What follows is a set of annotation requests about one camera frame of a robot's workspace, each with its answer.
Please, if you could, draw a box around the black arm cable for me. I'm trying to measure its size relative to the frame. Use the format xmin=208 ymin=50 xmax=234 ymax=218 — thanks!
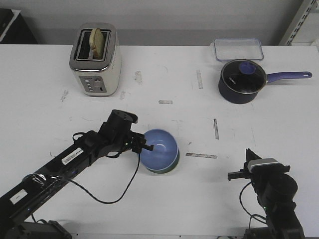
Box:
xmin=239 ymin=181 xmax=267 ymax=229
xmin=67 ymin=151 xmax=141 ymax=205

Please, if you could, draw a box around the metal shelf rail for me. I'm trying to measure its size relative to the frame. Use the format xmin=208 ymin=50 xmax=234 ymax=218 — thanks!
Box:
xmin=278 ymin=0 xmax=319 ymax=46

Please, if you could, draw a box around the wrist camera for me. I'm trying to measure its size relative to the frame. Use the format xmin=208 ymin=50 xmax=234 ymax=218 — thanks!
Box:
xmin=247 ymin=158 xmax=279 ymax=172
xmin=112 ymin=110 xmax=138 ymax=123

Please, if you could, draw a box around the green bowl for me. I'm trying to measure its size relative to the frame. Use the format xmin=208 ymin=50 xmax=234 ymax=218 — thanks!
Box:
xmin=147 ymin=152 xmax=179 ymax=174

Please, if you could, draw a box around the glass pot lid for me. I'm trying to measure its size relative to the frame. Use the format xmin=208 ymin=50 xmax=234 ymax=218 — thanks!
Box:
xmin=221 ymin=59 xmax=266 ymax=94

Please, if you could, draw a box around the purple saucepan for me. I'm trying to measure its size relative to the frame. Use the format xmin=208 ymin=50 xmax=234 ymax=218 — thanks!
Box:
xmin=218 ymin=59 xmax=312 ymax=104

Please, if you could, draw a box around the blue bowl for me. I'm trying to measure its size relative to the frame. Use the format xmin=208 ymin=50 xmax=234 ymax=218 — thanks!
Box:
xmin=140 ymin=129 xmax=179 ymax=170

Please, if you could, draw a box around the black box at corner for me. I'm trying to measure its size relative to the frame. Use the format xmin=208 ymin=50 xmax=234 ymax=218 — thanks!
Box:
xmin=0 ymin=8 xmax=38 ymax=44

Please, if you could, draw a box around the toast slice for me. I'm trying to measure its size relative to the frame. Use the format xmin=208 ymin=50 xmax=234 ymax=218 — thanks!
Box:
xmin=89 ymin=28 xmax=104 ymax=59

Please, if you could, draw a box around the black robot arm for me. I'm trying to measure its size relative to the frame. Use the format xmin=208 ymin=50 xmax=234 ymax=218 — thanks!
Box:
xmin=0 ymin=110 xmax=154 ymax=239
xmin=228 ymin=148 xmax=305 ymax=239

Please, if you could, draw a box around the cream toaster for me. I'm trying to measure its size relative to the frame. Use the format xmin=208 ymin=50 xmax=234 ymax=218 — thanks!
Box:
xmin=69 ymin=22 xmax=122 ymax=97

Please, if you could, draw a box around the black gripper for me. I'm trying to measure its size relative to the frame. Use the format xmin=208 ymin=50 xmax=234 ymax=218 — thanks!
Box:
xmin=228 ymin=148 xmax=291 ymax=189
xmin=98 ymin=111 xmax=154 ymax=153

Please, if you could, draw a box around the clear plastic food container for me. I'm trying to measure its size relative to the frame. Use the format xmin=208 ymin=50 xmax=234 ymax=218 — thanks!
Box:
xmin=210 ymin=38 xmax=264 ymax=61

